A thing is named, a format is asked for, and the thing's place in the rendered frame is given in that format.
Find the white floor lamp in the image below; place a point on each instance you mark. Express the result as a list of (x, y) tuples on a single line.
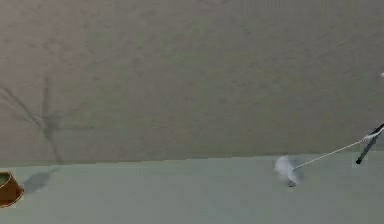
[(289, 169)]

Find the brown plant pot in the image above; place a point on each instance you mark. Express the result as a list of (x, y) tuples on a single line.
[(9, 191)]

